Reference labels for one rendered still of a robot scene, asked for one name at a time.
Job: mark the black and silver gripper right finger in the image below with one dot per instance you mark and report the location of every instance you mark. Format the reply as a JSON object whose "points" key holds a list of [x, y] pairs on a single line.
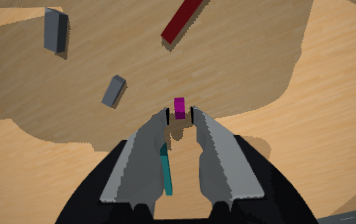
{"points": [[231, 170]]}

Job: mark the turquoise rod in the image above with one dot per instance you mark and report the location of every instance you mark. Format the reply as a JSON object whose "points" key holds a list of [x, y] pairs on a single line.
{"points": [[166, 170]]}

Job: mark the dark red rod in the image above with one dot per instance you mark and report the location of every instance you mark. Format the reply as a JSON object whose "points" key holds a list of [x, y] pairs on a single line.
{"points": [[180, 18]]}

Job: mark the magenta rod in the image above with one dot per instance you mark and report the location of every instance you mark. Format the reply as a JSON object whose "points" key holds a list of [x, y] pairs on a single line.
{"points": [[179, 108]]}

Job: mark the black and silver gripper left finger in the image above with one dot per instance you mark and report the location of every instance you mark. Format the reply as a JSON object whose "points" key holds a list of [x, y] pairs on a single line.
{"points": [[130, 174]]}

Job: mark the grey rod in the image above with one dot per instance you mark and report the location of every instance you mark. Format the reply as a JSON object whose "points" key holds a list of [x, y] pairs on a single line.
{"points": [[113, 90], [55, 30]]}

